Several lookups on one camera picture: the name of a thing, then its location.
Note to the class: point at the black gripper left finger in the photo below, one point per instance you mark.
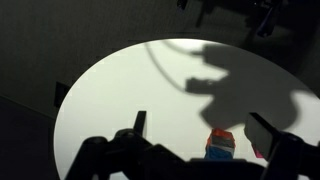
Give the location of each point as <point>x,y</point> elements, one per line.
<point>140,122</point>

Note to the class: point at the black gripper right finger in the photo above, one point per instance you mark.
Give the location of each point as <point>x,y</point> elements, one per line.
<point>262,135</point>

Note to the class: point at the blue block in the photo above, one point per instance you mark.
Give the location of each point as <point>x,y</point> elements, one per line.
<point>217,153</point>

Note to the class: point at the magenta block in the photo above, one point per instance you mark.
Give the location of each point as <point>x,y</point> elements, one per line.
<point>256,152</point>

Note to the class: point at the grey block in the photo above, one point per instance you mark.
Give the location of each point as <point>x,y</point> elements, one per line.
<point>221,141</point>

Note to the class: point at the orange block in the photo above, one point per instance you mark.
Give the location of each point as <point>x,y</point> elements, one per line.
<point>220,132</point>

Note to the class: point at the white round table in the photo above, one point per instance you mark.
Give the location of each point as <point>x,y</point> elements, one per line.
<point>187,88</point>

